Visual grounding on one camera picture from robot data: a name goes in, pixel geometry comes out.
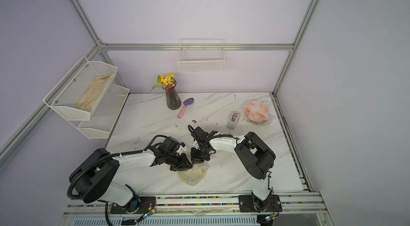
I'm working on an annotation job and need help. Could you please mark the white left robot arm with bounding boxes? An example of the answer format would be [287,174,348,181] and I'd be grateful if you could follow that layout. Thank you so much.
[67,135,193,214]

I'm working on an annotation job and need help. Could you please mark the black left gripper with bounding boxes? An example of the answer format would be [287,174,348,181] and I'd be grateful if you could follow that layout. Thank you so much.
[164,153,192,173]

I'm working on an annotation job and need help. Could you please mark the clear bubble wrap sheet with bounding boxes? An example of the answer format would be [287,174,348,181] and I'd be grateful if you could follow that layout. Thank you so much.
[243,100,273,126]
[177,160,209,186]

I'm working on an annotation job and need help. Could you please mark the white mesh two-tier shelf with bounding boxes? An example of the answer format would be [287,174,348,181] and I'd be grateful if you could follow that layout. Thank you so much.
[43,57,129,139]

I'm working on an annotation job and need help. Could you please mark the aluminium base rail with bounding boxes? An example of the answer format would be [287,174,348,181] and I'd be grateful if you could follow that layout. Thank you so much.
[59,192,334,226]

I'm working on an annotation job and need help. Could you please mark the yellow artificial flowers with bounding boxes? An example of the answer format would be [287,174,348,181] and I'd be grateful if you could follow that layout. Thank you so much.
[149,74,176,92]

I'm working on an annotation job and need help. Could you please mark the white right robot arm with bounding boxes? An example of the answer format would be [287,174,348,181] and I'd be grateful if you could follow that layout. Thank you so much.
[188,125,282,214]

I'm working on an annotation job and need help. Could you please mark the aluminium frame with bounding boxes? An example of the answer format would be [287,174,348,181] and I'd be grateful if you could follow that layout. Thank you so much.
[0,0,335,195]

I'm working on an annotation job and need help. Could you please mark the orange dinner plate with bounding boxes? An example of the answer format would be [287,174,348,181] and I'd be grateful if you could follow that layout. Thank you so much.
[244,100,270,122]

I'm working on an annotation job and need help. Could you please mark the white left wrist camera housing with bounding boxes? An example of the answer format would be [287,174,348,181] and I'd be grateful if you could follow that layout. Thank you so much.
[175,143,187,155]

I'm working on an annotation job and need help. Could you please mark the white tape dispenser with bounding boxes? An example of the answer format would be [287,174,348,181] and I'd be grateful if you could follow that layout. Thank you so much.
[226,111,240,130]

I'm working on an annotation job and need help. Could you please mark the cream floral dinner plate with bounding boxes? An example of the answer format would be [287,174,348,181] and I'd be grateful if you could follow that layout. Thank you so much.
[180,162,208,185]

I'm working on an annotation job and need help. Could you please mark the white wire wall basket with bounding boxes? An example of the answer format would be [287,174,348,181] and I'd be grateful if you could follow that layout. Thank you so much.
[177,39,225,73]

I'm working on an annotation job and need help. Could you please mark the beige cloth in shelf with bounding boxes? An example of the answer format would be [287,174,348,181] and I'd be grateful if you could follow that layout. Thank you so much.
[75,74,112,112]

